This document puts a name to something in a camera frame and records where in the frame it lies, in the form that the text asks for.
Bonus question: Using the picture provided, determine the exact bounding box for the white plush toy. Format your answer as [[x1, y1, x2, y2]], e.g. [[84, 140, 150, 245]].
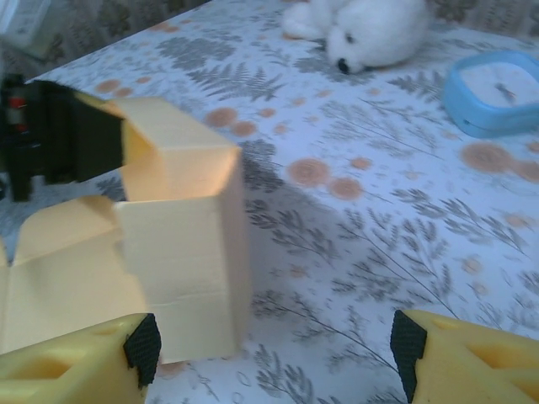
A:
[[280, 0, 434, 77]]

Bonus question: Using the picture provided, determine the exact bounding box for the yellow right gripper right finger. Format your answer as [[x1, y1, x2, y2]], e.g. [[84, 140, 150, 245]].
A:
[[388, 309, 539, 404]]

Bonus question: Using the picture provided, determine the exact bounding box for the yellow paper box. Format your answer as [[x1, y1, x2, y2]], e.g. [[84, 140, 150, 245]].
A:
[[0, 95, 254, 366]]

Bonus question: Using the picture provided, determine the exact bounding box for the aluminium frame post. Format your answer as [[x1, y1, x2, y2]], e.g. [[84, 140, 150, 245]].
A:
[[0, 0, 54, 60]]

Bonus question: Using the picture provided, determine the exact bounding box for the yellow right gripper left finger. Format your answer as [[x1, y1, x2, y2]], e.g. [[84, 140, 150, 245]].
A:
[[0, 312, 163, 404]]

